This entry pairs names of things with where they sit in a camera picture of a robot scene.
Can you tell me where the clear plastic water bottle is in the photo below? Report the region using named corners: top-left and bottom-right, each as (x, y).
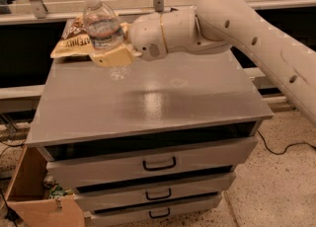
top-left (83, 0), bottom-right (128, 81)

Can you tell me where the brown chip bag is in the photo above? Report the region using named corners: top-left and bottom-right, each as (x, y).
top-left (50, 15), bottom-right (94, 59)

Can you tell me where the green package in box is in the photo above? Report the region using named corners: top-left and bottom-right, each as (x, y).
top-left (48, 185), bottom-right (73, 199)

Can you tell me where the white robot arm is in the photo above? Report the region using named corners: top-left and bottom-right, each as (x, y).
top-left (91, 0), bottom-right (316, 123)

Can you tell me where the grey drawer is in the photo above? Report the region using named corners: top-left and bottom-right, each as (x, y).
top-left (91, 193), bottom-right (221, 227)
top-left (75, 168), bottom-right (236, 211)
top-left (46, 136), bottom-right (257, 189)

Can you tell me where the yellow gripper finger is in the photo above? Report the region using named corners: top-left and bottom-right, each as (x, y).
top-left (120, 22), bottom-right (131, 40)
top-left (90, 44), bottom-right (142, 67)

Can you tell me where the grey drawer cabinet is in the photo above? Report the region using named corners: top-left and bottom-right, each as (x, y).
top-left (25, 10), bottom-right (275, 227)

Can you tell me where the cardboard box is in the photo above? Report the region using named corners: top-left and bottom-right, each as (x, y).
top-left (5, 146), bottom-right (85, 227)

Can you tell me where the metal can in box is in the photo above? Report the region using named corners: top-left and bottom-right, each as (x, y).
top-left (42, 174), bottom-right (55, 189)

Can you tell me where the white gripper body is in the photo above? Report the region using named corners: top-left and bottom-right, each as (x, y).
top-left (128, 13), bottom-right (167, 61)

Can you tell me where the top grey drawer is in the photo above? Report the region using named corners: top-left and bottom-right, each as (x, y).
top-left (46, 136), bottom-right (257, 189)

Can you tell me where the middle grey drawer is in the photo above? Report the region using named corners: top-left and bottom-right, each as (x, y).
top-left (75, 168), bottom-right (236, 211)

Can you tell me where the black floor cable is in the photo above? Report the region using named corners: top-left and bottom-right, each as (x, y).
top-left (256, 129), bottom-right (316, 156)

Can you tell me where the bottom grey drawer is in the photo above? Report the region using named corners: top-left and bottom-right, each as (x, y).
top-left (91, 193), bottom-right (221, 227)

